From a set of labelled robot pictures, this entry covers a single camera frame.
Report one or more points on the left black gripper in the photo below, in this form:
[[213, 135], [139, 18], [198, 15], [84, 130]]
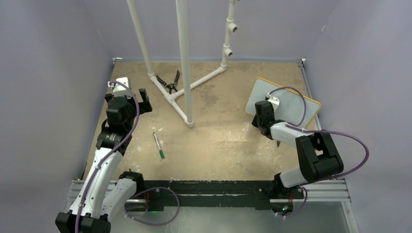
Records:
[[144, 105]]

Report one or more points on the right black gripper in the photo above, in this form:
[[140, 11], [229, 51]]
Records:
[[254, 121]]

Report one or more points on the yellow framed whiteboard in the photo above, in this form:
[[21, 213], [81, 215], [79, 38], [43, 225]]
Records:
[[291, 107]]

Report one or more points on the white green marker pen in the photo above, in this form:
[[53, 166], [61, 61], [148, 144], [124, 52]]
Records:
[[158, 146]]

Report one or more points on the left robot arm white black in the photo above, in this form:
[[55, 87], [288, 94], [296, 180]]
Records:
[[92, 209]]

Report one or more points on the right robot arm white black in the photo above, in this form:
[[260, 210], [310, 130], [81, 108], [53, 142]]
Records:
[[318, 157]]

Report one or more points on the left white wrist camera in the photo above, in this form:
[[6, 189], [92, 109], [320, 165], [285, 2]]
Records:
[[120, 86]]

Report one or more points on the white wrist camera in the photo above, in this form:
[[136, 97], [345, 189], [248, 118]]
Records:
[[120, 86], [274, 101]]

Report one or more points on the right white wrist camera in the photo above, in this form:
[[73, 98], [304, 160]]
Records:
[[274, 101]]

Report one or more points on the white PVC pipe frame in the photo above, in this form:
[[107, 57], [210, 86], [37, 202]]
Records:
[[181, 101]]

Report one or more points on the aluminium extrusion frame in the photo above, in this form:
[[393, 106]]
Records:
[[323, 191]]

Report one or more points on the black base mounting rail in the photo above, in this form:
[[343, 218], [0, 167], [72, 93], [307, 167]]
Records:
[[158, 194]]

